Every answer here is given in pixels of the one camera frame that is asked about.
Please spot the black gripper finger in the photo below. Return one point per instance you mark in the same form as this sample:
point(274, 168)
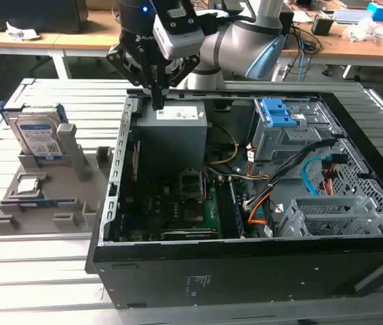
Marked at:
point(187, 64)
point(115, 57)

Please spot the hard disk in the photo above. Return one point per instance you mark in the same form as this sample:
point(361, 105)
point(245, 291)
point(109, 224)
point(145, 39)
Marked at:
point(35, 132)

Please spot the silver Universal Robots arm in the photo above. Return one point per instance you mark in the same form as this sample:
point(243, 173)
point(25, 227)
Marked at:
point(232, 40)

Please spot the long wooden desk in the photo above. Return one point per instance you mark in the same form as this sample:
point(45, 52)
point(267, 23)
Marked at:
point(86, 37)

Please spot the grey power supply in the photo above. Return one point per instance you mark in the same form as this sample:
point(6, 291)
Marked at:
point(171, 142)

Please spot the black computer tower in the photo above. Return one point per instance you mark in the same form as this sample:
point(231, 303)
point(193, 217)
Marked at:
point(35, 15)

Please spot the white device under desk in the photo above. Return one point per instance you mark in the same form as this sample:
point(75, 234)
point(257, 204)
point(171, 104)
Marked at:
point(280, 72)

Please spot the crumpled white paper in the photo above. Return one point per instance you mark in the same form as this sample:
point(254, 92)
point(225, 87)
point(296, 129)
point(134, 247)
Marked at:
point(21, 32)

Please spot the blue plastic drive latch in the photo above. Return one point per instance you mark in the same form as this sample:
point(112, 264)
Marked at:
point(276, 111)

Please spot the tall black box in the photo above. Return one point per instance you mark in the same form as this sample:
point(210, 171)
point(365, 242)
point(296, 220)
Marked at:
point(287, 30)

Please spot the grey optical drive cage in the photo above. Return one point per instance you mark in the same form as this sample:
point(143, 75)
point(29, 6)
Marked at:
point(279, 142)

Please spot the CPU socket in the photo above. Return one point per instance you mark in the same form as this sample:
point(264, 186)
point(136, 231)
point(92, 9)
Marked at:
point(191, 186)

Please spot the small black box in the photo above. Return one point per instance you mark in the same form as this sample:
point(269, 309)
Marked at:
point(322, 26)

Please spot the square brown chipset chip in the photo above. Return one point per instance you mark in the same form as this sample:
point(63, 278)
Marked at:
point(192, 212)

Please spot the green motherboard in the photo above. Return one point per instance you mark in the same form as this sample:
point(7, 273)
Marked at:
point(150, 210)

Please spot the grey parts rack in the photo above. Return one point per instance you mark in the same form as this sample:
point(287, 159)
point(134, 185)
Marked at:
point(62, 199)

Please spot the silver CPU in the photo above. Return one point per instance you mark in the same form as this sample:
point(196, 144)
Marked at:
point(28, 185)

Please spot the blue RAM stick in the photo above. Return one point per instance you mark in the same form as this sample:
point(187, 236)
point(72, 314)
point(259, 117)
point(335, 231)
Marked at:
point(38, 203)

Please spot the black graphics card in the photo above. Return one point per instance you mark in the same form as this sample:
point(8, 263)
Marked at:
point(187, 234)

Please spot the flat white box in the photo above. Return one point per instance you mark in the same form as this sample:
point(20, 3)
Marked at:
point(352, 16)

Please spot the clear plastic bags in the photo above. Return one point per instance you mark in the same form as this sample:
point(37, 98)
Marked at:
point(371, 32)

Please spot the black open PC case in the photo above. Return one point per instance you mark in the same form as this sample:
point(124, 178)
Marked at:
point(245, 277)

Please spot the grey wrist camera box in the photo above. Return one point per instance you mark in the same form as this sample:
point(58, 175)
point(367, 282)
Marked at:
point(177, 40)

